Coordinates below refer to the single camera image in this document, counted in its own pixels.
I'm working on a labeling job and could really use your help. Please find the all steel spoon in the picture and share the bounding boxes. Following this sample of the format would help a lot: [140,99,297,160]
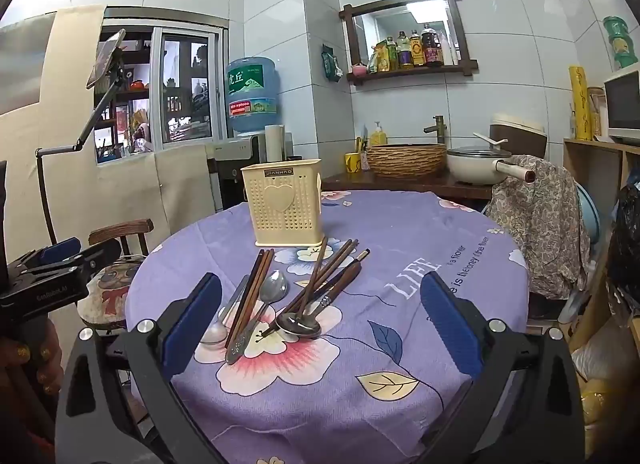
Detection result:
[226,270,290,366]

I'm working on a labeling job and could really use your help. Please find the black gold chopstick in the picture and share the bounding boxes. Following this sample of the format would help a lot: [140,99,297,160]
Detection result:
[260,249,370,338]

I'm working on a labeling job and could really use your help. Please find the wooden handle steel spoon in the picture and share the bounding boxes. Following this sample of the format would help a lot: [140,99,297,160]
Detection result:
[277,260,361,338]

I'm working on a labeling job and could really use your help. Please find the left hand yellow nails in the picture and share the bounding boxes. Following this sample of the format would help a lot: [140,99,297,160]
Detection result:
[1,315,58,444]

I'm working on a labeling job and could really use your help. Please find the small steel spoon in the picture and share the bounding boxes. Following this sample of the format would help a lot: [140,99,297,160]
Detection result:
[201,274,250,345]

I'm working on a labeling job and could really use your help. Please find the wooden chair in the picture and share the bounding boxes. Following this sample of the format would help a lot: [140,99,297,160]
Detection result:
[88,219,154,256]

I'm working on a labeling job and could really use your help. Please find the floral cloth on chair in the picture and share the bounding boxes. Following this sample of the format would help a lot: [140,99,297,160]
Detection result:
[486,155,590,300]

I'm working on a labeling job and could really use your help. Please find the purple floral tablecloth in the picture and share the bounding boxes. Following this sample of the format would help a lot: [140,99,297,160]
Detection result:
[124,189,532,464]

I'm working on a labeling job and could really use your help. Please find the cream pan with lid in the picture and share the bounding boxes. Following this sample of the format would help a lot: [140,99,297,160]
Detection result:
[447,147,536,185]

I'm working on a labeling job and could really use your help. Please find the cream plastic utensil holder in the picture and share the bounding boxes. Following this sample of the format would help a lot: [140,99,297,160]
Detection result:
[242,158,323,247]

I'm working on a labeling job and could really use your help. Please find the woven basket sink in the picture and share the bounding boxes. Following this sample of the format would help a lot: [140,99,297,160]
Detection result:
[367,144,447,179]

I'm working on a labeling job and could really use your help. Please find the water dispenser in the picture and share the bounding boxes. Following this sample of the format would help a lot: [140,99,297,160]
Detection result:
[205,132,266,211]

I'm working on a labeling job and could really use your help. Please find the phone on stand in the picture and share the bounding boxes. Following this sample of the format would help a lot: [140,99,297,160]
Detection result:
[35,29,126,245]

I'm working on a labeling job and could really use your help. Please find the rice cooker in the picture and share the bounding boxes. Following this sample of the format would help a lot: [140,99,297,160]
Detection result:
[489,114,548,158]

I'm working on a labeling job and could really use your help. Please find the brass faucet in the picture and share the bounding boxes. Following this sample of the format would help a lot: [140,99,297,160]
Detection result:
[423,115,447,145]

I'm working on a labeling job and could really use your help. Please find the yellow mug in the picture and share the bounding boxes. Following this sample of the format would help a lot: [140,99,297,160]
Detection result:
[344,152,361,173]

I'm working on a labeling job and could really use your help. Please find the yellow soap bottle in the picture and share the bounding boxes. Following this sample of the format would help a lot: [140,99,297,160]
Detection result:
[369,121,388,147]

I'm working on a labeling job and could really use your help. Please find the blue water jug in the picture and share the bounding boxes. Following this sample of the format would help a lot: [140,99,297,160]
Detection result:
[226,56,281,135]

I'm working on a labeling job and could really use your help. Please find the microwave oven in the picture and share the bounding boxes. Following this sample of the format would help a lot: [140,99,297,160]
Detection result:
[604,63,640,142]

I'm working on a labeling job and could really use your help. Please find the window with sliding frame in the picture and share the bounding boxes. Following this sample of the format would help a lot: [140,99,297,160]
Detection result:
[93,17,230,164]

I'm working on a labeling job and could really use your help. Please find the wooden wall shelf mirror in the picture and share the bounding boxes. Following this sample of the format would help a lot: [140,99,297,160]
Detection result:
[340,0,480,84]

